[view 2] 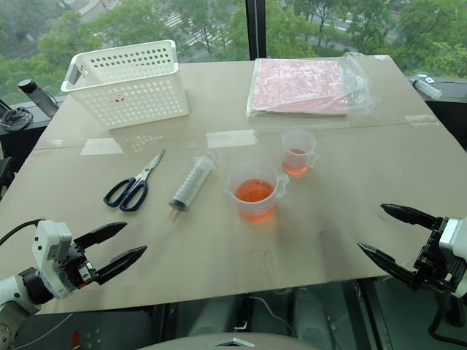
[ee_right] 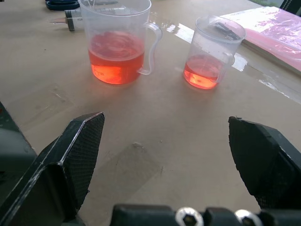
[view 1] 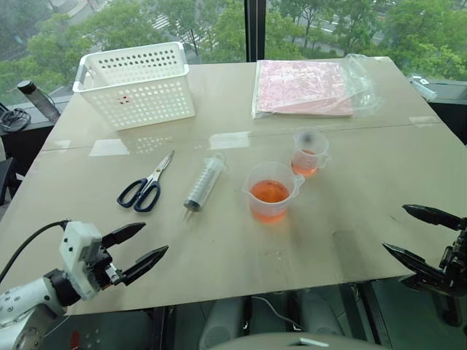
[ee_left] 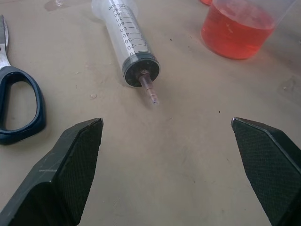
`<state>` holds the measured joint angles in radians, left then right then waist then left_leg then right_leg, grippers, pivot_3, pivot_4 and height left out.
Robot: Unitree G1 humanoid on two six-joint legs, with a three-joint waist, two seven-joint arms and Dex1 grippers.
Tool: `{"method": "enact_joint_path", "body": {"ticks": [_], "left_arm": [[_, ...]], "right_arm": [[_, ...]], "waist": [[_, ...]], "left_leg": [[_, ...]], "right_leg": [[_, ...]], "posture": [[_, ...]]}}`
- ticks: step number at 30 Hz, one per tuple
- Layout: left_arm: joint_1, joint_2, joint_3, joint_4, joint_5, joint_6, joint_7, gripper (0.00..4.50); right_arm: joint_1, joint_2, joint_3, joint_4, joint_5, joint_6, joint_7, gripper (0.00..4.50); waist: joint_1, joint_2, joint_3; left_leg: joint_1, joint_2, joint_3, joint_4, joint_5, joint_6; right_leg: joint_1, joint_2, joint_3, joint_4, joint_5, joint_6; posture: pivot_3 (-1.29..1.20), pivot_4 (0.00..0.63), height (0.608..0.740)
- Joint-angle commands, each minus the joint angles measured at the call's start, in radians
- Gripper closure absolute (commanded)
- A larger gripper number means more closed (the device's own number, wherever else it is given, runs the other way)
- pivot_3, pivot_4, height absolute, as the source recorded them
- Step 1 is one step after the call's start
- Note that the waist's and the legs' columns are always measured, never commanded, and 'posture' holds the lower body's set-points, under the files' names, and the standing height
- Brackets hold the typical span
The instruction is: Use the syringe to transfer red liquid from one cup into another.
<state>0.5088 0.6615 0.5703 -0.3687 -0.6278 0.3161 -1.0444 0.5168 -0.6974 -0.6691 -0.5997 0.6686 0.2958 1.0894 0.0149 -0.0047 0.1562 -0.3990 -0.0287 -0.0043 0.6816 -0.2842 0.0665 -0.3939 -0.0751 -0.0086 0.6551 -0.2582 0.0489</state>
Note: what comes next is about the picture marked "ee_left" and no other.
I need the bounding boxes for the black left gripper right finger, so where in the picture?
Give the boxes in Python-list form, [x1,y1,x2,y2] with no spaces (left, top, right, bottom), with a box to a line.
[230,117,301,226]

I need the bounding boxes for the large clear plastic syringe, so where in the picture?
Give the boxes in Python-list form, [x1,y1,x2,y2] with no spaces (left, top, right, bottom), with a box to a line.
[91,0,161,105]

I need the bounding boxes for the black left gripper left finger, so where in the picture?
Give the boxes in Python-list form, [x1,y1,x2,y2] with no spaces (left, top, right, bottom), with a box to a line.
[0,117,104,226]

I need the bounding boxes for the beaker with red liquid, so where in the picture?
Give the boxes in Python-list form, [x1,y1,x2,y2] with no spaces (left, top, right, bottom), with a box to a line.
[201,0,298,60]

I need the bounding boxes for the blue-handled steel scissors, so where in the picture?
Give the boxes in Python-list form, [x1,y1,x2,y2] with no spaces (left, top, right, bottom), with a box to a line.
[0,14,47,145]

